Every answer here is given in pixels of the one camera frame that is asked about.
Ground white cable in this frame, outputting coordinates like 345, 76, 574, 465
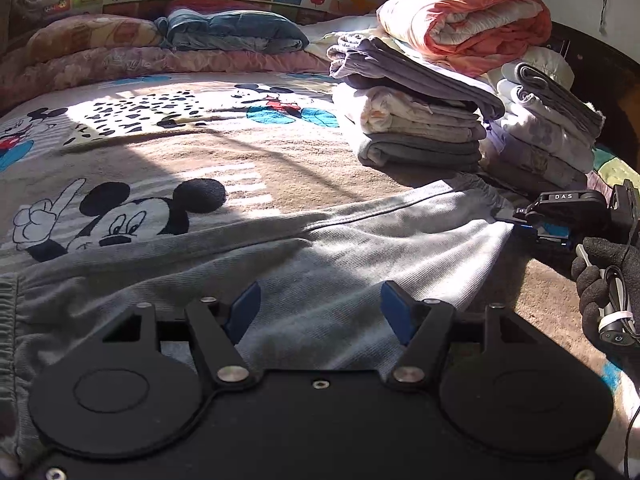
574, 242, 640, 478

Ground grey striped folded cloth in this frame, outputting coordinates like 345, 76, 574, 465
513, 62, 605, 139

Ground yellow orange cartoon pillow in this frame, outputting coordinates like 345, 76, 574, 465
25, 14, 163, 65

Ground pink floral quilt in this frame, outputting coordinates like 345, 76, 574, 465
1, 47, 329, 114

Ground cream patterned folded sheet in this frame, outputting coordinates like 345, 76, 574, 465
332, 84, 486, 144

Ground grey sweatpants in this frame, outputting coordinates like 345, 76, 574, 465
1, 174, 511, 468

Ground orange white rolled quilt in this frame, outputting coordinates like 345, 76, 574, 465
376, 0, 552, 77

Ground lilac patterned folded sheet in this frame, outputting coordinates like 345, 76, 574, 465
480, 126, 587, 190

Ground black gloved right hand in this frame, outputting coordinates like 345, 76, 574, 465
570, 237, 639, 367

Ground white purple flower folded sheet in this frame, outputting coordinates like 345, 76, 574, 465
496, 78, 594, 172

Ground Mickey Mouse brown blanket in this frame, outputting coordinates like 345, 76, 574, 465
1, 74, 639, 465

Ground blue folded quilt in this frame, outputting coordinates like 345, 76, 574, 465
155, 9, 309, 54

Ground brown folded cloth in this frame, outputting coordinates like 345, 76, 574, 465
480, 165, 560, 198

